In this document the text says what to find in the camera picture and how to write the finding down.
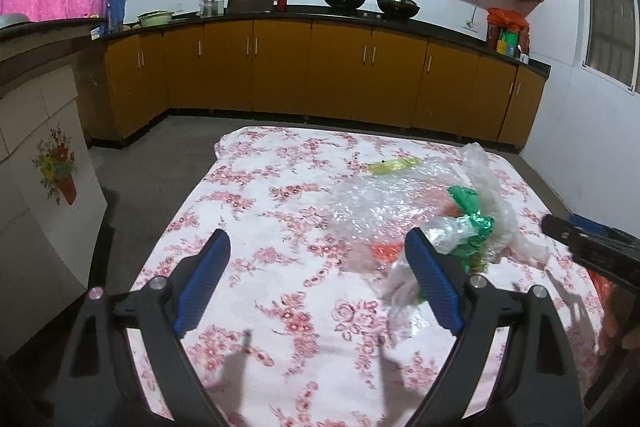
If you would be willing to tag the metal basin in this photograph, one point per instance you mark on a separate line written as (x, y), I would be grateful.
(12, 22)

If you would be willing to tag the barred window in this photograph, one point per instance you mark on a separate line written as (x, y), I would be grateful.
(610, 17)

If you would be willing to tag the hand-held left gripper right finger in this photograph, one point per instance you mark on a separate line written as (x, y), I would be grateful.
(432, 287)

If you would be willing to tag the clear bubble wrap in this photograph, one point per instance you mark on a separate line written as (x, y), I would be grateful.
(370, 207)

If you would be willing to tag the green foil wrapper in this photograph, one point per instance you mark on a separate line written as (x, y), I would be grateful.
(467, 207)

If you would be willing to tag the green box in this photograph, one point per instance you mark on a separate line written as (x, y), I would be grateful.
(506, 43)

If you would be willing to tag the row of lower wooden cabinets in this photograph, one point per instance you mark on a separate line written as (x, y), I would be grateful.
(340, 72)

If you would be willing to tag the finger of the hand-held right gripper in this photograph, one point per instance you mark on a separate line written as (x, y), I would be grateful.
(587, 222)
(600, 252)

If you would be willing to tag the orange bin liner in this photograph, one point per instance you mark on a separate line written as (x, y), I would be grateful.
(607, 307)

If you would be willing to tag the floral tablecloth table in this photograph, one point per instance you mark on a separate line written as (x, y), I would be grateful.
(280, 217)

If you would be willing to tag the green basin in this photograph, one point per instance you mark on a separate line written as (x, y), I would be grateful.
(155, 19)

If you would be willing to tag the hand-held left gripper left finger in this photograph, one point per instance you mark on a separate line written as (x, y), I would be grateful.
(202, 284)

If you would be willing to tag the orange bag over condiments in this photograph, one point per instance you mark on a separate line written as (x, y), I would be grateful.
(507, 18)

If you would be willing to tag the white plastic bag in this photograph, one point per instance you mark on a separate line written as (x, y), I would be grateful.
(492, 187)

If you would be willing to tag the orange plastic bag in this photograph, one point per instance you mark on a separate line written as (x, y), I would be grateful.
(387, 251)

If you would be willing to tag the black lidded pot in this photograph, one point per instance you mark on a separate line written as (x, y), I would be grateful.
(397, 7)

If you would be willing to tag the tiled counter with flower decal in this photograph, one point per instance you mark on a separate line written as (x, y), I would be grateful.
(40, 117)

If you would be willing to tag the yellow green snack wrapper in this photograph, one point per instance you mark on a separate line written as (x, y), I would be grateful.
(392, 167)

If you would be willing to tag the black kitchen countertop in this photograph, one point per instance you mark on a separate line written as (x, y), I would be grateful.
(310, 14)

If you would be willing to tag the clear plastic bag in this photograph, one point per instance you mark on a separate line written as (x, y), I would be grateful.
(400, 282)

